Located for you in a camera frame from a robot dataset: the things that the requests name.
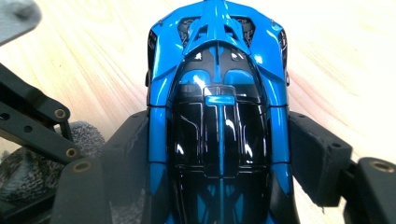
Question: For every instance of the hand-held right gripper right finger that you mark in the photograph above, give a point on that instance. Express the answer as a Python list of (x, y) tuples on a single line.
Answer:
[(317, 161)]

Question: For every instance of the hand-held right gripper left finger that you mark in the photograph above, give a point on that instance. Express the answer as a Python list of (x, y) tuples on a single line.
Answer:
[(127, 161)]

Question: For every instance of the grey cloth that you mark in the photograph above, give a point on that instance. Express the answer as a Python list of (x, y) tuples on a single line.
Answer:
[(28, 177)]

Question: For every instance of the blue and black toy car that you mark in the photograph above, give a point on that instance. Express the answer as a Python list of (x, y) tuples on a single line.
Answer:
[(218, 124)]

